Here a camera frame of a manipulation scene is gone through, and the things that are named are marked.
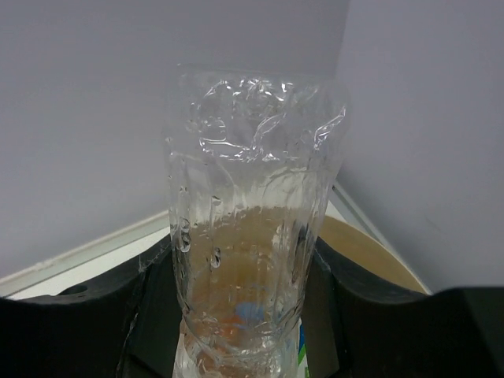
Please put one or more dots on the clear bottle blue cap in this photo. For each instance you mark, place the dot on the clear bottle blue cap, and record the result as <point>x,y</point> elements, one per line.
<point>251,159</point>

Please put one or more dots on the green label water bottle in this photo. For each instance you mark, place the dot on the green label water bottle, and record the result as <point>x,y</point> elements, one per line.
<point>302,370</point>

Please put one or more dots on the beige round bin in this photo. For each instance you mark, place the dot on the beige round bin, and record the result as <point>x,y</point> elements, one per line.
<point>368,253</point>

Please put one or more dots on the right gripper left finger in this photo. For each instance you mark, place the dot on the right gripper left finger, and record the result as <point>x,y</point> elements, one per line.
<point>121,323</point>

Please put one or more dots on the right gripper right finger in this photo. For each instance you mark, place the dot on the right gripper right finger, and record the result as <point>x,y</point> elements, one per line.
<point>357,324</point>

